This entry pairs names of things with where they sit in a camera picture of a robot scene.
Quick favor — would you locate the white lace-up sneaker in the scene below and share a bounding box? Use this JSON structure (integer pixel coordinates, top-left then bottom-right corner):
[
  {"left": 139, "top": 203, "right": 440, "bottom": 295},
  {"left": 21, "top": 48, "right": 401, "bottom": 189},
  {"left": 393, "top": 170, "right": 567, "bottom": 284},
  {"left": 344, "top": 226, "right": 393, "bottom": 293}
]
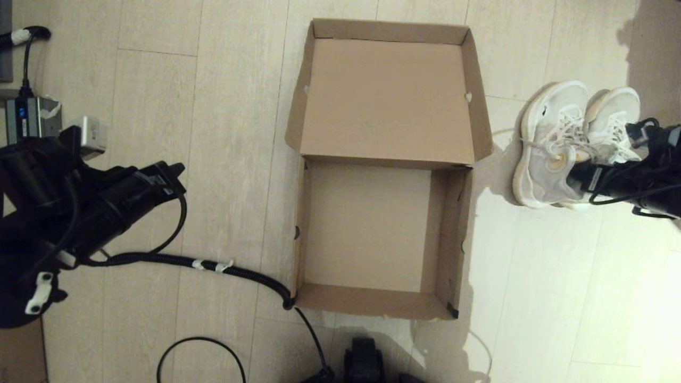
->
[
  {"left": 559, "top": 86, "right": 645, "bottom": 211},
  {"left": 512, "top": 80, "right": 592, "bottom": 209}
]

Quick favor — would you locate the thin black cable loop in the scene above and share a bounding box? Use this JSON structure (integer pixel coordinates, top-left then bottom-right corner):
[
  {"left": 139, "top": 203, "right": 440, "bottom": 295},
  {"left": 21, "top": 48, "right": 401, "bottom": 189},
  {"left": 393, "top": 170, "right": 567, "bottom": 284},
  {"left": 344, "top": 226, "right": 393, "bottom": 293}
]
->
[{"left": 157, "top": 336, "right": 247, "bottom": 383}]

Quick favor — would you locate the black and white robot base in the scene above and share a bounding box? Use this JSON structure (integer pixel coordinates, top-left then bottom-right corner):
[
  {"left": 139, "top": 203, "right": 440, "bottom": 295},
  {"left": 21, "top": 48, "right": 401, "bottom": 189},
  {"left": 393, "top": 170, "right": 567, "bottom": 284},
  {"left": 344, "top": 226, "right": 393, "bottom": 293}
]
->
[{"left": 301, "top": 337, "right": 426, "bottom": 383}]

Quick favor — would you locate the brown cardboard shoe box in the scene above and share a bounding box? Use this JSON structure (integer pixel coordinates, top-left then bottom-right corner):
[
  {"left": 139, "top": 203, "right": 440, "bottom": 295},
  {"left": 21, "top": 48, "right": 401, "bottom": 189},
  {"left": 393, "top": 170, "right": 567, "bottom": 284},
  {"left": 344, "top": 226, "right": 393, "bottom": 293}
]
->
[{"left": 284, "top": 18, "right": 494, "bottom": 321}]

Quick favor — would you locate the flat brown cardboard piece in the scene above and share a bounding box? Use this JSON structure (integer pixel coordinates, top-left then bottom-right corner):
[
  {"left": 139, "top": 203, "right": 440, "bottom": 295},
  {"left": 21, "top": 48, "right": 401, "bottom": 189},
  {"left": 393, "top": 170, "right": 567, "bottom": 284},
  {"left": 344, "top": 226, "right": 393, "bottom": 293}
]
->
[{"left": 0, "top": 318, "right": 48, "bottom": 383}]

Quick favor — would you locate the grey power supply box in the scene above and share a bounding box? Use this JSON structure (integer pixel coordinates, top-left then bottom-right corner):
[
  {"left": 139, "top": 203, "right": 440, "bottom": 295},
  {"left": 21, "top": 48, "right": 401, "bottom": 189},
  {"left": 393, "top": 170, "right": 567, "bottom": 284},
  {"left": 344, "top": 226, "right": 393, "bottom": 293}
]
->
[{"left": 4, "top": 96, "right": 63, "bottom": 145}]

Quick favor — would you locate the black power plug cable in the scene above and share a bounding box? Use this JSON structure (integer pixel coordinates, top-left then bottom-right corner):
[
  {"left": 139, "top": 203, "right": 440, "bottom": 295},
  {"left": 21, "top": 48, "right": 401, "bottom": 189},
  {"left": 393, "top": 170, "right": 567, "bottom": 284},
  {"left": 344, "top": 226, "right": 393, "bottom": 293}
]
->
[{"left": 0, "top": 26, "right": 52, "bottom": 99}]

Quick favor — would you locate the black coiled cable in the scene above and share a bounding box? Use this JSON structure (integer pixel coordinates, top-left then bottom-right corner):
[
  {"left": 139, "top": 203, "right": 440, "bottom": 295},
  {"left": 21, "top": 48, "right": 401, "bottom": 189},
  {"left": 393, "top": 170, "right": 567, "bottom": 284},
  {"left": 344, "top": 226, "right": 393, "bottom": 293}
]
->
[{"left": 80, "top": 252, "right": 334, "bottom": 381}]

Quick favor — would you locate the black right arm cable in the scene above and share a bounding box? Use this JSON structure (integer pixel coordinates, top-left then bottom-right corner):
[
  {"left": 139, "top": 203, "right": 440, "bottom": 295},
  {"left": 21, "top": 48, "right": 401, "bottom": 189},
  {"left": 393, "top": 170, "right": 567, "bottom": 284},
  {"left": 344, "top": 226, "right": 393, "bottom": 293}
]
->
[{"left": 588, "top": 118, "right": 681, "bottom": 220}]

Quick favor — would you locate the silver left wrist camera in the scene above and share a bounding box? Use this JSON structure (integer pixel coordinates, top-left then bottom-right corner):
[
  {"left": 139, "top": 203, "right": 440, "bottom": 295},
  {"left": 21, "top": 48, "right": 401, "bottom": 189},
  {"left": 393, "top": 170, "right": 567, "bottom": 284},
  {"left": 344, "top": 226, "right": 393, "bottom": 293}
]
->
[{"left": 66, "top": 115, "right": 107, "bottom": 161}]

